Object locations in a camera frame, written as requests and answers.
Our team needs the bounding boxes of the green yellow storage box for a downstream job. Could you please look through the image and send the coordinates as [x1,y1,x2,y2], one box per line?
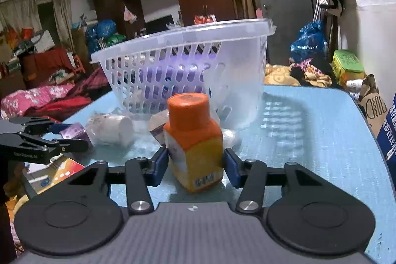
[332,49,366,88]

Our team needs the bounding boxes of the translucent plastic laundry basket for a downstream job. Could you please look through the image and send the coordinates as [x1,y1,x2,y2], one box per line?
[91,19,276,129]

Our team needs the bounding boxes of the dark red plaid blanket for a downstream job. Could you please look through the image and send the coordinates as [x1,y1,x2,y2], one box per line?
[24,67,111,122]

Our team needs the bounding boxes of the blue shopping bag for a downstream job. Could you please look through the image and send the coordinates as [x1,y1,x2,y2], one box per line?
[376,97,396,175]

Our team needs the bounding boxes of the brown paper bag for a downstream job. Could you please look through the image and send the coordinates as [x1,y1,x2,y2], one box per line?
[358,74,388,137]

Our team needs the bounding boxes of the red cloth covered chair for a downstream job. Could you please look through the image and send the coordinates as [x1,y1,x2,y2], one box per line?
[19,47,74,89]

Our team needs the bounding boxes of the grey metal door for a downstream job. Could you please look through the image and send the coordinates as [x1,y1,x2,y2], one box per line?
[260,0,313,65]

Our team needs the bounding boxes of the purple package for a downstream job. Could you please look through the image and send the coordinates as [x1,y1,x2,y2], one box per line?
[60,123,92,148]

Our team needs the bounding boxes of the blue plastic bag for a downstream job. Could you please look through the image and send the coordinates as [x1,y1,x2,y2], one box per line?
[290,20,327,63]

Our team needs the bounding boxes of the orange yellow medicine bottle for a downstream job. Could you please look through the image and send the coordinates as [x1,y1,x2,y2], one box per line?
[163,93,223,193]

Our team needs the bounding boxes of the yellow patterned blanket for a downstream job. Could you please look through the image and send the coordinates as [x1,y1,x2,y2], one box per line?
[263,57,336,88]

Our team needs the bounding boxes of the pink floral pillow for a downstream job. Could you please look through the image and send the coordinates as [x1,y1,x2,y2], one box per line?
[1,84,74,119]

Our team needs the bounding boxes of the beige window curtains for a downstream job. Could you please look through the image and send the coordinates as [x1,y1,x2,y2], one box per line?
[1,0,74,51]

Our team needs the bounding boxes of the orange white hanging bag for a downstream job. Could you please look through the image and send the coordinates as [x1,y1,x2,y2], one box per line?
[194,15,217,25]

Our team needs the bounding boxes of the white red medicine box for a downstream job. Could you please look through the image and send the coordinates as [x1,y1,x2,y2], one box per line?
[23,154,85,194]

